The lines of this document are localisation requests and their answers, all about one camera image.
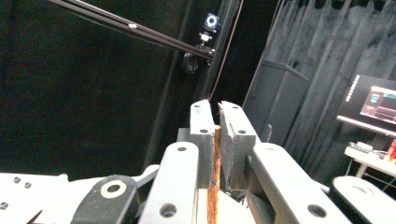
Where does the black metal rail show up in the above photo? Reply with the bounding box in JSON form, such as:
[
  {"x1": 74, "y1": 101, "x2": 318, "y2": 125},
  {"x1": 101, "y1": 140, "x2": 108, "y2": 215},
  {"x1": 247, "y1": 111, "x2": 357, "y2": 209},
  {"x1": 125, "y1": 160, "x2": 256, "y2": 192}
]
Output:
[{"x1": 48, "y1": 0, "x2": 218, "y2": 62}]

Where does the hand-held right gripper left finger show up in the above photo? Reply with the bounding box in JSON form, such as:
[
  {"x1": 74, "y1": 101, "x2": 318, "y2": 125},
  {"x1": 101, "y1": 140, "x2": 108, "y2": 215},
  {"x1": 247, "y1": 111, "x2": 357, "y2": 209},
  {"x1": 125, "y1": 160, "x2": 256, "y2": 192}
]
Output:
[{"x1": 177, "y1": 99, "x2": 216, "y2": 189}]

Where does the black stand pole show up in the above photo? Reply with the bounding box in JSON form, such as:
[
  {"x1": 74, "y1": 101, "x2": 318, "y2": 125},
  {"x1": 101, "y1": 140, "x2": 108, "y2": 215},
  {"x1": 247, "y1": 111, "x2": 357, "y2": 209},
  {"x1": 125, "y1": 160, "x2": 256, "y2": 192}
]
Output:
[{"x1": 199, "y1": 0, "x2": 242, "y2": 101}]

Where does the camera on mount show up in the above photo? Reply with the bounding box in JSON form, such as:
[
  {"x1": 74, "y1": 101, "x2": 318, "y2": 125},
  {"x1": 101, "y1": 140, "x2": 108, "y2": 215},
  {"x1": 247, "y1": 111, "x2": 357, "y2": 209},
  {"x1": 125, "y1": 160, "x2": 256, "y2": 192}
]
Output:
[{"x1": 199, "y1": 12, "x2": 221, "y2": 52}]

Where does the red can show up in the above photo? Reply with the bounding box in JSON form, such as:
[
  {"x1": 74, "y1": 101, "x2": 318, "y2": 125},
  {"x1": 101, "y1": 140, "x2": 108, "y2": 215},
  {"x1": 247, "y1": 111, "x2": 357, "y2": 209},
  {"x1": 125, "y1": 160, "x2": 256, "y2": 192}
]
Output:
[{"x1": 386, "y1": 139, "x2": 396, "y2": 162}]

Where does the dark cabinet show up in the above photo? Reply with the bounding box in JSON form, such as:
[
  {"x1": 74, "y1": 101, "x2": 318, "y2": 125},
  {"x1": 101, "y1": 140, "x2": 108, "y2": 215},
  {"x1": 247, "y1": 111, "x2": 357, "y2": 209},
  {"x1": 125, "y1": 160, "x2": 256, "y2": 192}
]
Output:
[{"x1": 242, "y1": 60, "x2": 310, "y2": 147}]

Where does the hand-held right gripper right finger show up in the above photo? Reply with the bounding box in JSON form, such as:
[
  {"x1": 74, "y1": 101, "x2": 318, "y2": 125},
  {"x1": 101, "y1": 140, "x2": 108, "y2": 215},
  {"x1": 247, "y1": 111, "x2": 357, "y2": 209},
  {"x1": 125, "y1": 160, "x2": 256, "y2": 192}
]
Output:
[{"x1": 219, "y1": 101, "x2": 261, "y2": 190}]

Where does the white desk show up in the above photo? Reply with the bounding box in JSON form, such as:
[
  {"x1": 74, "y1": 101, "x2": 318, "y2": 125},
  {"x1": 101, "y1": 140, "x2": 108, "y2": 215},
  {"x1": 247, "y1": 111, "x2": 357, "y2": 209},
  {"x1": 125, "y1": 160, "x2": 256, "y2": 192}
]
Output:
[{"x1": 344, "y1": 145, "x2": 396, "y2": 194}]

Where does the brown wooden chopstick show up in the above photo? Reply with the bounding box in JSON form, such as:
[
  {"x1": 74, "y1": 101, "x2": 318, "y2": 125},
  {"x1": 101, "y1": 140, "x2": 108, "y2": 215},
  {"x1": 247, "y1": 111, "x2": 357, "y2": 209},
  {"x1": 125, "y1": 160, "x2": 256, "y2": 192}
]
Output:
[{"x1": 206, "y1": 125, "x2": 222, "y2": 224}]

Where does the computer monitor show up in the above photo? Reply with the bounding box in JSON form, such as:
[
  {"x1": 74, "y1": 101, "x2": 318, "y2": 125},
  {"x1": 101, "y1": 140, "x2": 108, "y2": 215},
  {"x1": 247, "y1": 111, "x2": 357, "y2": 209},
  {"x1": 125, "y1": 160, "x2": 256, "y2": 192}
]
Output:
[{"x1": 336, "y1": 74, "x2": 396, "y2": 138}]

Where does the grey curtain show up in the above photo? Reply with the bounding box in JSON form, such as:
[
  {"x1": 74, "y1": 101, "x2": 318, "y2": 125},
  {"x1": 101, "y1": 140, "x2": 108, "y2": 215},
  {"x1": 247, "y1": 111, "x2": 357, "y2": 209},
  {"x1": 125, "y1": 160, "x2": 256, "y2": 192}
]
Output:
[{"x1": 242, "y1": 0, "x2": 396, "y2": 188}]

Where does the thin red cable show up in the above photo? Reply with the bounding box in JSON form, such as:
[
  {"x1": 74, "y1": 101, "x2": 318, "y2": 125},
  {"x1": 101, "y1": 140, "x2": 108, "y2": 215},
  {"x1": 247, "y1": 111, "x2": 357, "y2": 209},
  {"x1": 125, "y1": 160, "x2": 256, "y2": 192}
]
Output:
[{"x1": 207, "y1": 0, "x2": 246, "y2": 101}]

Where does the small white object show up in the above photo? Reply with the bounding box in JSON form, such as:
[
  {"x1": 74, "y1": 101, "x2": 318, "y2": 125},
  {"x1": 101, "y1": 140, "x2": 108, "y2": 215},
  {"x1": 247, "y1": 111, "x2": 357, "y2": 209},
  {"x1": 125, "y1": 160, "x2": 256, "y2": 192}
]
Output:
[{"x1": 348, "y1": 141, "x2": 375, "y2": 154}]

